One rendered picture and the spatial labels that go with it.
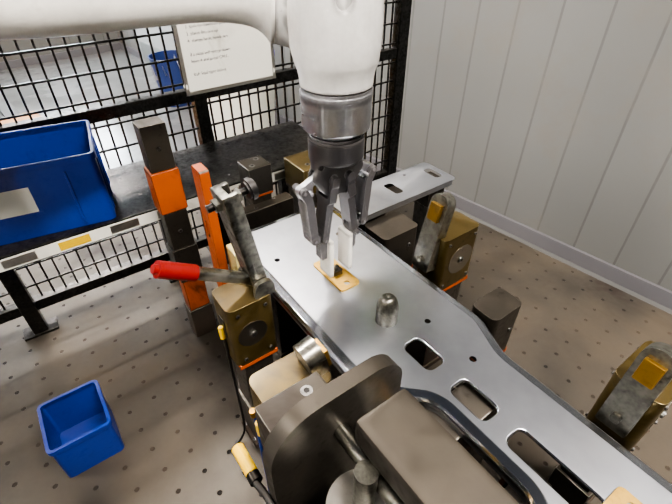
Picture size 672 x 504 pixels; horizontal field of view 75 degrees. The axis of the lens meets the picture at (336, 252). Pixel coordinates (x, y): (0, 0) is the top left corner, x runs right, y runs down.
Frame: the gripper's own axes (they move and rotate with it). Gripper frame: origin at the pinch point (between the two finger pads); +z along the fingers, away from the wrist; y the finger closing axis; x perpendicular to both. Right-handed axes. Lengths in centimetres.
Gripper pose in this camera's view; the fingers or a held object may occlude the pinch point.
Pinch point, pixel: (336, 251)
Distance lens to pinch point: 69.8
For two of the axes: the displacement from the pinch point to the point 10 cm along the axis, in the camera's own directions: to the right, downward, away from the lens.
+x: 5.9, 5.0, -6.3
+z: 0.0, 7.9, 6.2
